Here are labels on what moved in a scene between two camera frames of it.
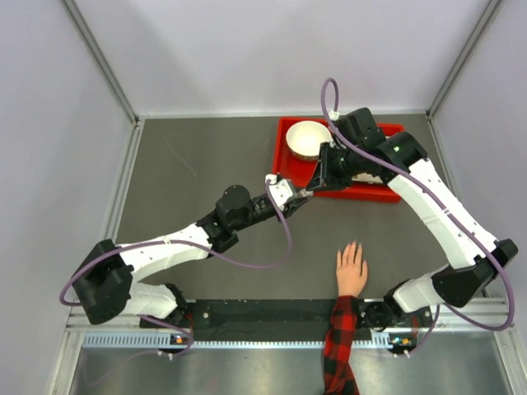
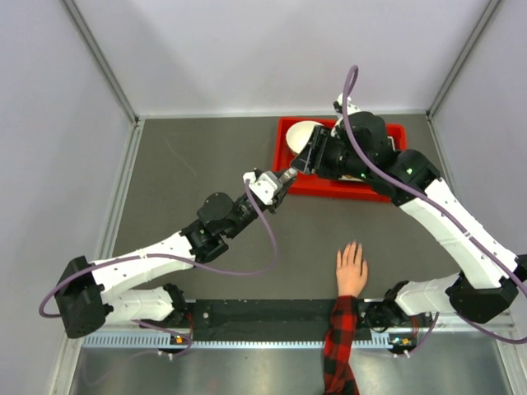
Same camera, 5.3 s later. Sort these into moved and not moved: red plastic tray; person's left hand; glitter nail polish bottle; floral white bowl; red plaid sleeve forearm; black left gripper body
Moved: black left gripper body; glitter nail polish bottle
Not moved: red plaid sleeve forearm; person's left hand; red plastic tray; floral white bowl
